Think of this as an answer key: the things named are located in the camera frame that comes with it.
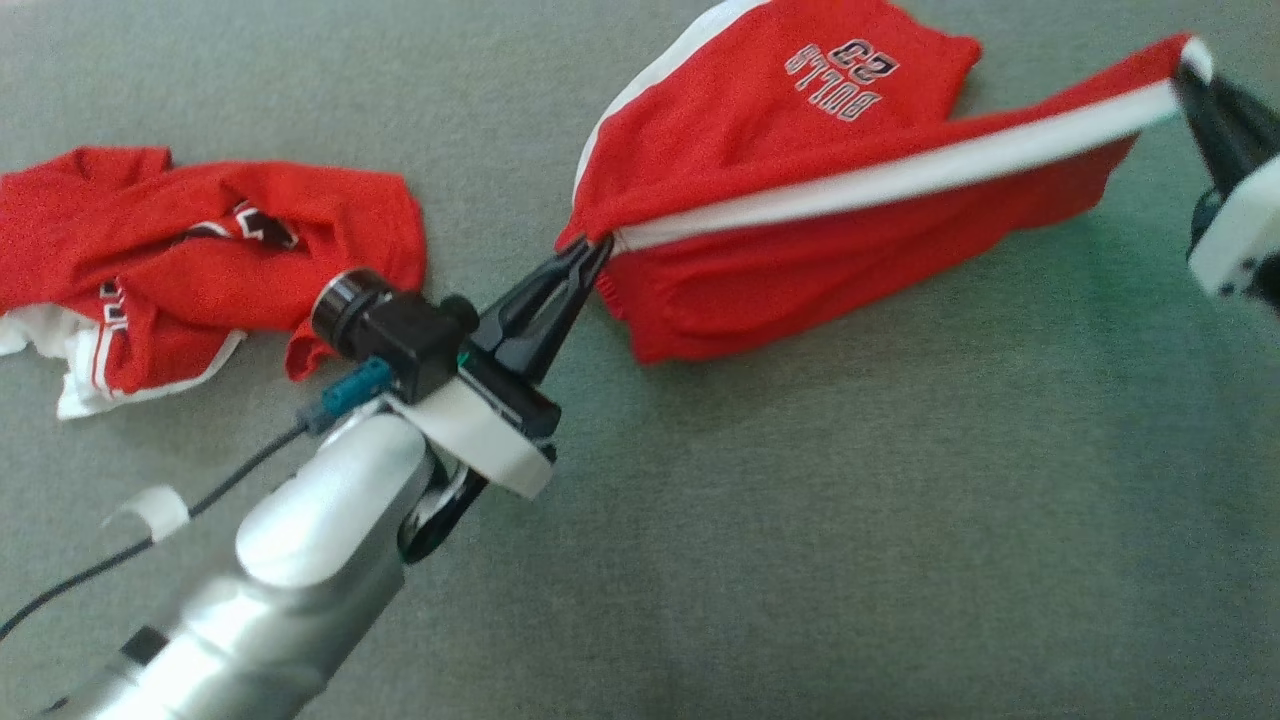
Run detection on red Bulls 23 shorts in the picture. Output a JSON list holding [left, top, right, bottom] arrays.
[[554, 0, 1217, 367]]

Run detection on red and white Bulls jersey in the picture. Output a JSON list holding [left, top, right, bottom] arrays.
[[0, 144, 430, 422]]

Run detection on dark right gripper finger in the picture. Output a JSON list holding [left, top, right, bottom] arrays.
[[1171, 80, 1241, 197], [1200, 72, 1280, 173]]

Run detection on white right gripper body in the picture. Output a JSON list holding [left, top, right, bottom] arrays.
[[1186, 153, 1280, 306]]

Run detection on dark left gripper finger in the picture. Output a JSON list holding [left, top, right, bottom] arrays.
[[498, 236, 615, 388], [468, 236, 605, 353]]

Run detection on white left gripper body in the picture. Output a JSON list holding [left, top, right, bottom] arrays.
[[384, 338, 563, 567]]

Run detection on left black cable teal plug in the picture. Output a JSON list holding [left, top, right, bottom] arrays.
[[0, 357, 397, 643]]

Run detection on grey sofa seat cushion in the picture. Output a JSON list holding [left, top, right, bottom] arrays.
[[0, 0, 1280, 720]]

